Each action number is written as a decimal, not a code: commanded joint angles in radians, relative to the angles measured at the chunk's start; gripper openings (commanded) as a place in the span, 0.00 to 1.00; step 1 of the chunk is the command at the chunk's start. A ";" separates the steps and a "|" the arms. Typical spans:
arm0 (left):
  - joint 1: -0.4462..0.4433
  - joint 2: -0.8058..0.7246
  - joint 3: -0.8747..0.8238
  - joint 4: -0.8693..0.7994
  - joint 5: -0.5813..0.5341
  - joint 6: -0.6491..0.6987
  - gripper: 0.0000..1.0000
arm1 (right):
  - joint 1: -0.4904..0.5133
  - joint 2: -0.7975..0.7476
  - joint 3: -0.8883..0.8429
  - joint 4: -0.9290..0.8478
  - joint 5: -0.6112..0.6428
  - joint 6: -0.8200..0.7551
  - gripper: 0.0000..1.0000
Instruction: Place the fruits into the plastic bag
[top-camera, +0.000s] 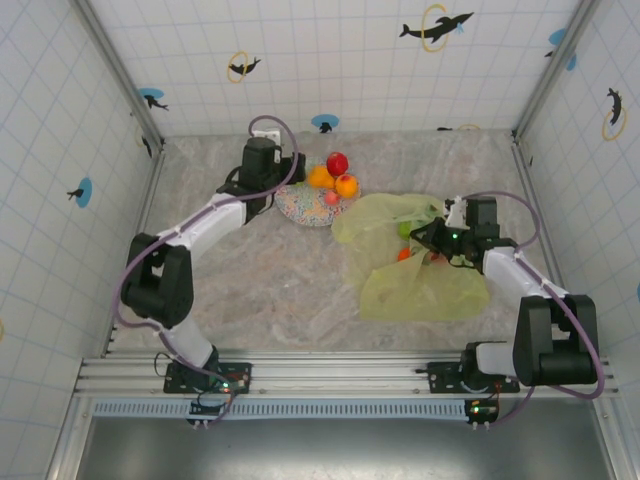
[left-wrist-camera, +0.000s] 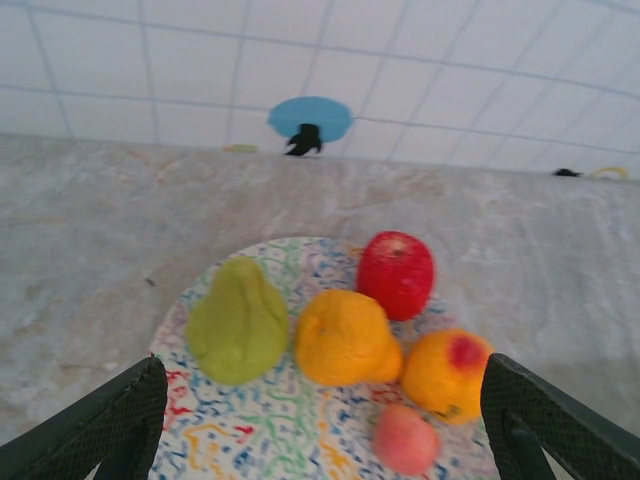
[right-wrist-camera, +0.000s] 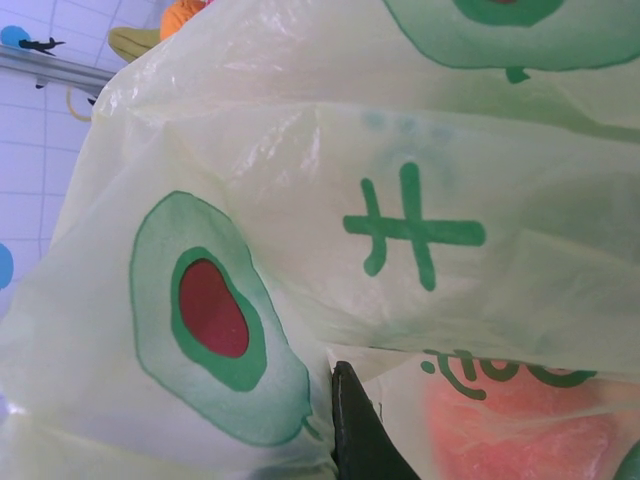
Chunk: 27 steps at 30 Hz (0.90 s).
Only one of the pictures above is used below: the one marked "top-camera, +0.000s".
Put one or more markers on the small red fruit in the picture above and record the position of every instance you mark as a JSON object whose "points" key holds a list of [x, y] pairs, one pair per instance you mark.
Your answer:
{"points": [[435, 257]]}

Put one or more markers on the green fruit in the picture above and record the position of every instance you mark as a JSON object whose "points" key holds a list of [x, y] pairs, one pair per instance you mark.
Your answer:
{"points": [[405, 230]]}

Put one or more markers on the small orange fruit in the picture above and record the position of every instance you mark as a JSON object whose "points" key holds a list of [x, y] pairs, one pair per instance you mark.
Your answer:
{"points": [[404, 254]]}

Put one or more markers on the yellow plastic bag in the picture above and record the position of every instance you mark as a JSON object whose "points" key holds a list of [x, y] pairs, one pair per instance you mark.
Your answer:
{"points": [[415, 295]]}

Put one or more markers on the small pink fruit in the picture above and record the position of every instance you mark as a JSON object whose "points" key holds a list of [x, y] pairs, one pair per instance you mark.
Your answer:
{"points": [[331, 198]]}

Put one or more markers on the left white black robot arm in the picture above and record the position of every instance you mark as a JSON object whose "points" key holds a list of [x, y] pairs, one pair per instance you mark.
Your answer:
{"points": [[215, 220]]}

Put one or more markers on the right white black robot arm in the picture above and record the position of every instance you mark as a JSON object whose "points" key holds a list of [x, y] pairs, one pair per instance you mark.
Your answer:
{"points": [[515, 272]]}

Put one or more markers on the speckled round plate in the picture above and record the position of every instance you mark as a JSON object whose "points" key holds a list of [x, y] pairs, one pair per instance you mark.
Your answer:
{"points": [[305, 207]]}

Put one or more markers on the orange yellow pear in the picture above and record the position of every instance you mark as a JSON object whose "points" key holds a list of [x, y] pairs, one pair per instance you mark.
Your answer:
{"points": [[320, 176]]}

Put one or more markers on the red apple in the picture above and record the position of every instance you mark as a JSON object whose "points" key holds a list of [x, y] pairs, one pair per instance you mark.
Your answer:
{"points": [[337, 163]]}

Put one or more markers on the penguin blue circle sticker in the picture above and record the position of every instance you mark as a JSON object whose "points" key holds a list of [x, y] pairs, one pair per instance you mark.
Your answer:
{"points": [[325, 123]]}

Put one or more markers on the orange peach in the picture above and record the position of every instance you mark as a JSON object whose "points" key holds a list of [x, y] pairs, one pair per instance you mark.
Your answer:
{"points": [[346, 185]]}

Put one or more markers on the shark blue circle sticker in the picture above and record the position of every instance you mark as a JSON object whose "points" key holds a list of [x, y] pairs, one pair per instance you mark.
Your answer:
{"points": [[152, 96]]}

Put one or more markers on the blue patch animal sticker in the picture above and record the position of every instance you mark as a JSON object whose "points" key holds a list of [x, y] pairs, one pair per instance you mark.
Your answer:
{"points": [[559, 37]]}

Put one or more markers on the grey metal sheet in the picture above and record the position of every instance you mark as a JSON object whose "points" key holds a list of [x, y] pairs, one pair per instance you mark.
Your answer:
{"points": [[340, 450]]}

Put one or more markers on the aluminium side rail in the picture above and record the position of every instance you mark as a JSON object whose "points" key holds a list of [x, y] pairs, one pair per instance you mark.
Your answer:
{"points": [[532, 200], [142, 215]]}

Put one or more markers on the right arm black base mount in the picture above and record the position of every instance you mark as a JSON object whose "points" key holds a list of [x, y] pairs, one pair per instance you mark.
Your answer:
{"points": [[445, 372]]}

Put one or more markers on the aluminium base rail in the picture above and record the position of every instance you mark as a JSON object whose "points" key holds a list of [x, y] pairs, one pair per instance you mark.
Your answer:
{"points": [[340, 370]]}

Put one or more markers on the aluminium frame post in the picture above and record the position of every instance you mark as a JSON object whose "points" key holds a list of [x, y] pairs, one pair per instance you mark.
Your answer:
{"points": [[555, 70], [120, 75]]}

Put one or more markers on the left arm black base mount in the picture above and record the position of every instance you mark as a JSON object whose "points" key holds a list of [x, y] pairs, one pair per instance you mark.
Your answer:
{"points": [[240, 372]]}

